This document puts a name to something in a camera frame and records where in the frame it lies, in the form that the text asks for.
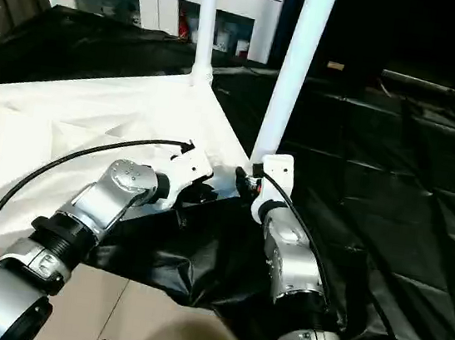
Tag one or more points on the white plastic table leg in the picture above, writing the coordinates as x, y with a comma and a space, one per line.
207, 25
296, 62

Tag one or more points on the white plastic table top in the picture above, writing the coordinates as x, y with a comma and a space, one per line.
50, 113

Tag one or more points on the small yellow label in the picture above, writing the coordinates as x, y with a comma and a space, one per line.
335, 66

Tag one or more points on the grey metal rail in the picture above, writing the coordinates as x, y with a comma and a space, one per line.
448, 90

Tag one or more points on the white cup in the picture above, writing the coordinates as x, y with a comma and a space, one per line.
242, 49

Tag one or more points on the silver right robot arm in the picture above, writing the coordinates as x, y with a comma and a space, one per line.
296, 254

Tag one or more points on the black mat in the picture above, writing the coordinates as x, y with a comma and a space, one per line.
406, 219

